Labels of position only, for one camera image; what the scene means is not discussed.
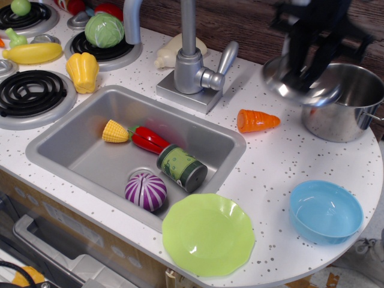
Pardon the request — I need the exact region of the front black stove burner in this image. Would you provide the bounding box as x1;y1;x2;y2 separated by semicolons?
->
1;70;77;130

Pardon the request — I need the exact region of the green toy ball fruit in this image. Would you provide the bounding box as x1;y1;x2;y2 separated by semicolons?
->
10;0;31;16

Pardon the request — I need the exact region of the grey oven door handle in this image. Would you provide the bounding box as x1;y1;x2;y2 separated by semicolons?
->
13;215;104;287

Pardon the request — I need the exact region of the silver stove knob middle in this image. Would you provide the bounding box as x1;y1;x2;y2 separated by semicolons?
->
30;34;61;44

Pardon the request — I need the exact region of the red toy chili pepper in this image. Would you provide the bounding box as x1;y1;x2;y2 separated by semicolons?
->
127;126;170;155

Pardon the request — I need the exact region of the cream toy squeeze bottle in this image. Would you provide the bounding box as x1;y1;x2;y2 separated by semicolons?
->
154;33;208;68

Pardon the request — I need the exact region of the stainless steel pot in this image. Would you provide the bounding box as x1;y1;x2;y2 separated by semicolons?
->
302;64;383;142

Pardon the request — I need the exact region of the grey toy sink basin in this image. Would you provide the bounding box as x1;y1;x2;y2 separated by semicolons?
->
26;85;246;231

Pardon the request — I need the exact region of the yellow toy bell pepper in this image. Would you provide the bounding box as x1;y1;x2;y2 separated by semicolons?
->
66;52;99;94

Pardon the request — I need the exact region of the green toy cabbage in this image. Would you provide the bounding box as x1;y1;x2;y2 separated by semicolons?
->
85;13;125;49

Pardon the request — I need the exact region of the green toy food can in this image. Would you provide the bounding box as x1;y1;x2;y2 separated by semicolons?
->
157;144;208;193

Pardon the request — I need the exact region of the orange toy carrot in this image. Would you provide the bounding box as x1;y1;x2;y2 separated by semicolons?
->
237;109;281;133

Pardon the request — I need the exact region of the yellow toy below counter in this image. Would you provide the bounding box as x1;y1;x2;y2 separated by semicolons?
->
11;266;45;287

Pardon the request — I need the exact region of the back right stove burner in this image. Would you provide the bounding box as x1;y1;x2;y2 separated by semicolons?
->
64;29;143;73

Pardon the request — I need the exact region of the yellow toy squash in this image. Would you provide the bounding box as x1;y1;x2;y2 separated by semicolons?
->
2;43;62;64

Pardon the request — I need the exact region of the yellow toy corn piece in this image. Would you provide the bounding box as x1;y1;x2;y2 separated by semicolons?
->
102;120;130;143

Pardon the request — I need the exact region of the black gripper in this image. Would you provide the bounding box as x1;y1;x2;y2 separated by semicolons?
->
271;1;374;89

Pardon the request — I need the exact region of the silver toy faucet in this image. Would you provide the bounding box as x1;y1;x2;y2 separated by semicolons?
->
156;0;239;114

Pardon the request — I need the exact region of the silver stove knob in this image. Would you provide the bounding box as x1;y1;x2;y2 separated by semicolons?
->
67;11;90;31
0;59;19;81
30;34;61;44

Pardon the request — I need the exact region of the light blue plastic bowl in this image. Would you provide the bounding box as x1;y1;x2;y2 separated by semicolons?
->
289;180;364;245

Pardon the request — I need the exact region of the purple striped toy onion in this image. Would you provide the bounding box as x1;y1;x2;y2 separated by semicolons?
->
125;173;167;212

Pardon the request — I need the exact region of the back left stove burner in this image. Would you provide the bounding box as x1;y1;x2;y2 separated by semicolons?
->
1;2;59;39

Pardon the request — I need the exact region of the small green toy gourd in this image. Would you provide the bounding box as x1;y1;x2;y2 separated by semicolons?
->
5;28;28;48

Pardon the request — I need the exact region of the shiny steel pot lid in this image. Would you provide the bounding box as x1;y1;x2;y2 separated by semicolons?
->
262;55;342;107

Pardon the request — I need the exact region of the silver stove knob left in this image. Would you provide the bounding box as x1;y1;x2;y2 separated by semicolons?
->
0;59;19;81

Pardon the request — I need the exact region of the red toy tomato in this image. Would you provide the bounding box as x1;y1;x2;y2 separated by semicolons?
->
94;2;124;22

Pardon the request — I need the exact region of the black cable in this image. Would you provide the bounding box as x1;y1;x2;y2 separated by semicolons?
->
0;260;38;288

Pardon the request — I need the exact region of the light green plastic plate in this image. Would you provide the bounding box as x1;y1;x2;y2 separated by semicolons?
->
162;193;256;277

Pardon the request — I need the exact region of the silver stove knob back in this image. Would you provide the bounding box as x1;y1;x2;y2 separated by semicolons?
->
67;11;90;31

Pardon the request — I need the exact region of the grey curved post left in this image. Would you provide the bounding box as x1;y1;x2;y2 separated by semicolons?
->
123;0;143;45

